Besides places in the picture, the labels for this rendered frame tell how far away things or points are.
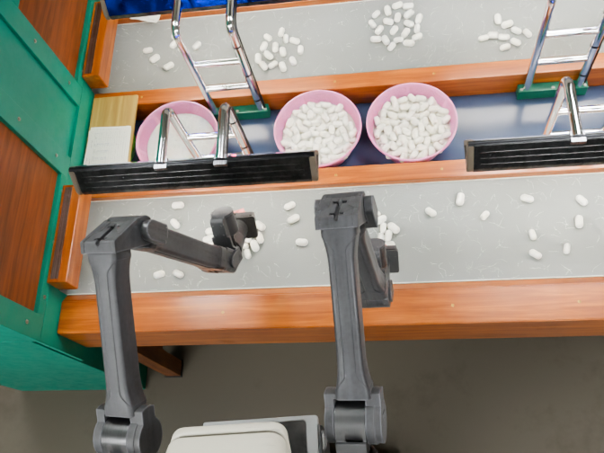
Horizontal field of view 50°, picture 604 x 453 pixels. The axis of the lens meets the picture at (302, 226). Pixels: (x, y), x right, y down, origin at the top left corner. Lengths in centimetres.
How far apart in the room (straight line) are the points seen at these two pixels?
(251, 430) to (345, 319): 25
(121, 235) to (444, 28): 135
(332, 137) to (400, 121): 21
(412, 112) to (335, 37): 38
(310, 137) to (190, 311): 64
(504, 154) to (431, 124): 50
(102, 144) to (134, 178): 50
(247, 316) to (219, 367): 82
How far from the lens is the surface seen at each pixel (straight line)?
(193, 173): 161
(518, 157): 157
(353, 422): 118
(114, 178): 169
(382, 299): 149
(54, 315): 197
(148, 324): 187
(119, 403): 127
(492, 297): 177
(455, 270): 181
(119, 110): 220
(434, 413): 247
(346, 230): 111
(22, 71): 195
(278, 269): 184
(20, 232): 186
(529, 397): 251
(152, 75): 228
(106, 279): 121
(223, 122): 162
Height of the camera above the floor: 245
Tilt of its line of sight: 66 degrees down
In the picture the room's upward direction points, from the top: 22 degrees counter-clockwise
